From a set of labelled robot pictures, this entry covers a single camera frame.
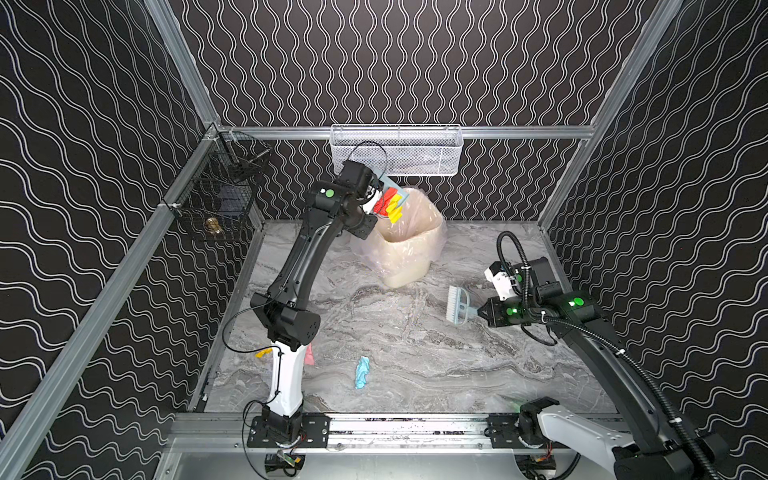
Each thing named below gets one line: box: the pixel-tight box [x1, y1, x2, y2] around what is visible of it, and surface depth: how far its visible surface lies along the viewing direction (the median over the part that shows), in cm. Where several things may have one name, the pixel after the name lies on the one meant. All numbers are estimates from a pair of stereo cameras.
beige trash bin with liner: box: [350, 187, 448, 289], surface depth 90 cm
